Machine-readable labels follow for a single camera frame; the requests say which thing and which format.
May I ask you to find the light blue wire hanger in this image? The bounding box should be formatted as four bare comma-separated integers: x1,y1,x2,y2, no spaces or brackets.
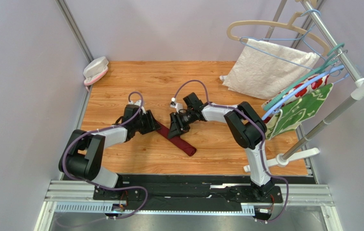
238,9,324,70

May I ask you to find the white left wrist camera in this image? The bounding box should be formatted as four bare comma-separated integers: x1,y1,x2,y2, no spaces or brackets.
128,100,146,114

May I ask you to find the red flower patterned cloth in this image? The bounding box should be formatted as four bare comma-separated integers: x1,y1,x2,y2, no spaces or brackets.
262,73,329,124

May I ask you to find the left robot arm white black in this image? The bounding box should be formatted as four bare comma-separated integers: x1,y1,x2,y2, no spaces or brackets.
59,104,161,198

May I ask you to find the teal clothes hanger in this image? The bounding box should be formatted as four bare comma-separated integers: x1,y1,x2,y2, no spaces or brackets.
263,43,345,111

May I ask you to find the white textured hanging cloth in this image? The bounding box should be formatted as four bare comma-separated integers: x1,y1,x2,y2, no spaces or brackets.
221,46,311,100

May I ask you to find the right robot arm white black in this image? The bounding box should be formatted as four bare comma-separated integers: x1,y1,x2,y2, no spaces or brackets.
168,93,274,199

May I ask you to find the silver white clothes rack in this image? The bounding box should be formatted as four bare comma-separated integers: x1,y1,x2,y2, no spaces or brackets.
219,0,364,174

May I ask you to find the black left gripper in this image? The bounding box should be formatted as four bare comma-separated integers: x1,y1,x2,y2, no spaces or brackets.
134,110,162,135

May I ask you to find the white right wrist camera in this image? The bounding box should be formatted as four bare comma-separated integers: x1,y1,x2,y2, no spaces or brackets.
170,97,184,113

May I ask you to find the beige clothes hanger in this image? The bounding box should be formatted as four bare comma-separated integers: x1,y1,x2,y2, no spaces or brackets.
226,12,331,53

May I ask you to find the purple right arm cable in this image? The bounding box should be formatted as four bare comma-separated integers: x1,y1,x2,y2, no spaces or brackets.
173,79,289,224

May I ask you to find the green white patterned cloth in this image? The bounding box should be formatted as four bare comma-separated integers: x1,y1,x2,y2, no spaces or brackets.
265,84,333,140

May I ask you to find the white pink folded cloth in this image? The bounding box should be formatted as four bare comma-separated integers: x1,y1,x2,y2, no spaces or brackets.
83,56,109,87

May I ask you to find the blue clothes hanger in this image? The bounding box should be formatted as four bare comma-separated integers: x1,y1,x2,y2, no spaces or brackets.
262,65,345,120

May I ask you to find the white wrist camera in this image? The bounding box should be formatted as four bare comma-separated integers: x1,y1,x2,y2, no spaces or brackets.
128,100,146,114
170,97,184,113

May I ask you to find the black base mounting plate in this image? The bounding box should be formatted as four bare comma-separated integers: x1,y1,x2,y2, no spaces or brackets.
63,173,317,214

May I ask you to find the dark red cloth napkin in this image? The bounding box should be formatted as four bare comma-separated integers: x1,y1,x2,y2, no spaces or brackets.
157,122,197,157

